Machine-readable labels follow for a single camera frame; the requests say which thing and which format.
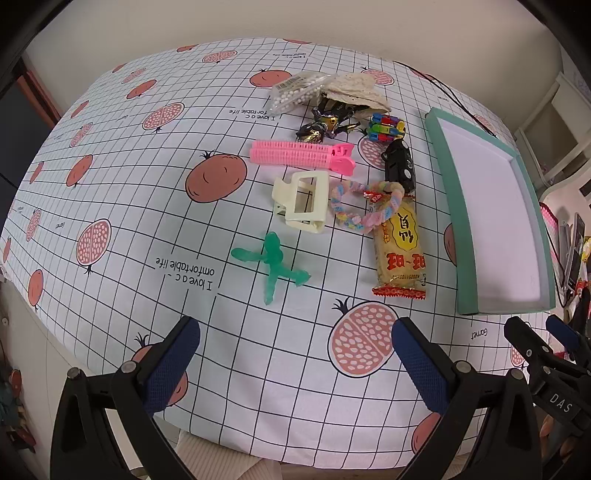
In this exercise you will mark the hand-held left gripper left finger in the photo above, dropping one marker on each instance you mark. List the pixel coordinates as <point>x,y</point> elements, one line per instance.
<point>173,364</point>

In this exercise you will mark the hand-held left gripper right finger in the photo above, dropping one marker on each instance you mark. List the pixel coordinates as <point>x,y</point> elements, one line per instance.
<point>420,364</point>

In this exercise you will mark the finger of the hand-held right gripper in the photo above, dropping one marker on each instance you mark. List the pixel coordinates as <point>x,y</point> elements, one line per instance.
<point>565,334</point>
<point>524,339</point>

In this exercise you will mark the yellow red snack packet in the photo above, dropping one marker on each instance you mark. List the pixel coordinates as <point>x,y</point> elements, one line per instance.
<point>399,258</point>

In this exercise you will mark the teal white box tray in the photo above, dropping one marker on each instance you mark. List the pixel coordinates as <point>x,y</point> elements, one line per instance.
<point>489,198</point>

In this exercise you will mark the green balloon dog toy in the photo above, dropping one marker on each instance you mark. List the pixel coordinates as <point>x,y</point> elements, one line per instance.
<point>274,258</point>

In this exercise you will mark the black toy car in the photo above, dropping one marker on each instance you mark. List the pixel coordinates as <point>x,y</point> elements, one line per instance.
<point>399,166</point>

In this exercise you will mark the cream hair claw clip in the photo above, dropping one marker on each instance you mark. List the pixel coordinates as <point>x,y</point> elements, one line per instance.
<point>281,191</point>

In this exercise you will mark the pink hair roller clip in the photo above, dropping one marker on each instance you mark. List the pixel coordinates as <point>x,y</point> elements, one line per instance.
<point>291,153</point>

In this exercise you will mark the black gold robot toy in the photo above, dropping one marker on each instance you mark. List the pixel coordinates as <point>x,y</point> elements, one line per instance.
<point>318,127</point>

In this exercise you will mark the clear bag of cotton swabs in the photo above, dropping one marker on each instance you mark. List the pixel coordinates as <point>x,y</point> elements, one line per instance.
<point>295,90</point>

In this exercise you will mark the black cloth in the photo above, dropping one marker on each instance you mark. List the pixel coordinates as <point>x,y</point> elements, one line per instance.
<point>582,307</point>

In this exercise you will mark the smartphone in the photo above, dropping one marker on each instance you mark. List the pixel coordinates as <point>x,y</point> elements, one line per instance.
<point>577,249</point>

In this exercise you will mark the cream ribbed clothing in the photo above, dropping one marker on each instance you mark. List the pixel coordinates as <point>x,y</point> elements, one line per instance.
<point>221,457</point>

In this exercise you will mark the pink white crochet mat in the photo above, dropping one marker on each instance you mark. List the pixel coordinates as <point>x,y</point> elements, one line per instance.
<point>549,221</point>

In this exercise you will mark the pomegranate print grid tablecloth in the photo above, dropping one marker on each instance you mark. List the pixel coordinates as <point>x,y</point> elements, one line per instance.
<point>138,207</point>

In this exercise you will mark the white wooden shelf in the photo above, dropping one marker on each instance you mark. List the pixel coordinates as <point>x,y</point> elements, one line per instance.
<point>568,120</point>

